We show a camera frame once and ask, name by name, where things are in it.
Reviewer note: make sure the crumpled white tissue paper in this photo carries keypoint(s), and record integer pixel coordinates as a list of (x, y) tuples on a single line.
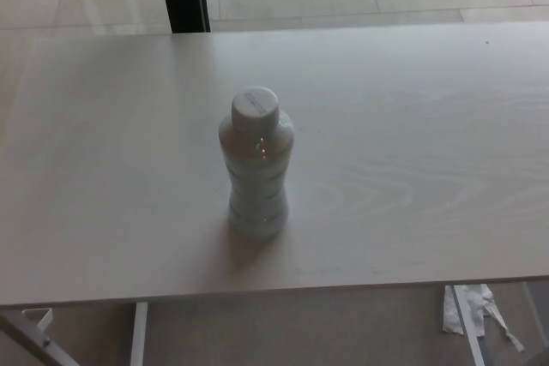
[(482, 301)]

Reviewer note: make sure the white table frame bracket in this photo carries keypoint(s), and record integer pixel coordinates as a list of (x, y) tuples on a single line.
[(39, 318)]

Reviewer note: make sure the white plastic bottle with cap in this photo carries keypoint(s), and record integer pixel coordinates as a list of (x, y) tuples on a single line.
[(256, 177)]

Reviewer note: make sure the white slanted table leg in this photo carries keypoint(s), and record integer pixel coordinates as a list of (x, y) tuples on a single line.
[(468, 327)]

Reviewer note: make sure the white upright table leg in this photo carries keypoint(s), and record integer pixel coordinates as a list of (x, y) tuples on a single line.
[(139, 334)]

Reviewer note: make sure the grey diagonal table frame brace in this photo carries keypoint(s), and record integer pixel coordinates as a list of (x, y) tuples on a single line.
[(30, 340)]

